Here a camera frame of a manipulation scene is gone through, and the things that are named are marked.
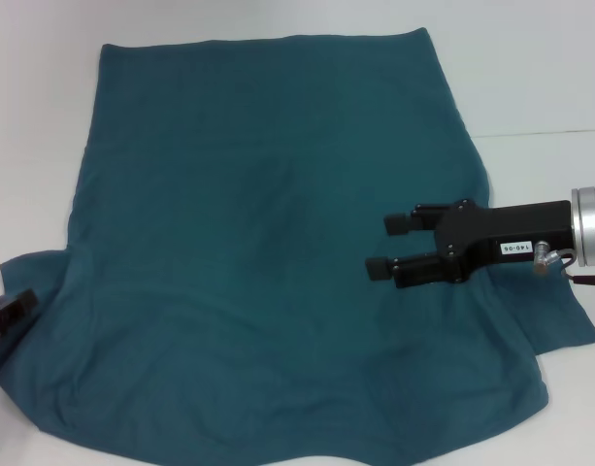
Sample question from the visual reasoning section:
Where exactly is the right gripper cable with plugs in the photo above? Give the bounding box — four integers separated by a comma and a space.
533, 239, 595, 287

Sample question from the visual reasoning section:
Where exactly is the teal blue shirt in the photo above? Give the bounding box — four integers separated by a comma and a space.
0, 27, 595, 466

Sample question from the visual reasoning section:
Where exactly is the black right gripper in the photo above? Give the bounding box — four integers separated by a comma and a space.
365, 197, 576, 291

